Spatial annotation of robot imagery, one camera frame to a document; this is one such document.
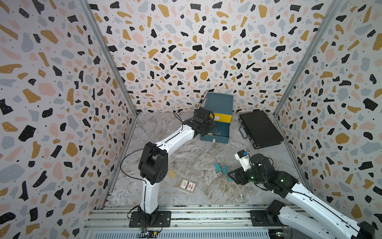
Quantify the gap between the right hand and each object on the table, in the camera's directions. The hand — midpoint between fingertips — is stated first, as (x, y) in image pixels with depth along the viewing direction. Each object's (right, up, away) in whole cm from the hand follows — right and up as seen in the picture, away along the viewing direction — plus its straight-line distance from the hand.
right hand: (231, 173), depth 75 cm
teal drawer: (-6, +16, +20) cm, 26 cm away
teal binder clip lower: (-1, -2, -2) cm, 3 cm away
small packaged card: (-23, -10, +9) cm, 26 cm away
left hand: (-6, +26, +14) cm, 30 cm away
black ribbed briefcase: (+27, +23, +35) cm, 50 cm away
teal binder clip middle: (0, -3, +18) cm, 18 cm away
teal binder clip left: (-5, -2, +17) cm, 18 cm away
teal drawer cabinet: (-1, +37, +23) cm, 43 cm away
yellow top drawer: (-1, +29, +19) cm, 35 cm away
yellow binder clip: (-33, -4, +13) cm, 35 cm away
